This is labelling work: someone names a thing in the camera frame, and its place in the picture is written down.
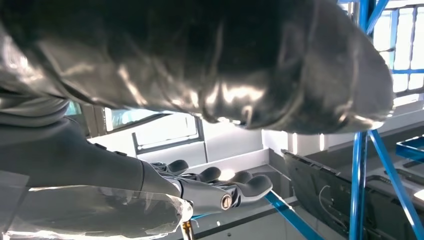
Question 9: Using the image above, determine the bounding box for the blue metal shelf rack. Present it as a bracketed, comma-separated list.
[190, 0, 424, 240]

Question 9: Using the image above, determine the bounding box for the white car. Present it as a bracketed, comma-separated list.
[65, 99, 352, 173]

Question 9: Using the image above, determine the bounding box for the blue wheeled shelf rack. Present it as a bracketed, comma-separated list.
[395, 135, 424, 162]

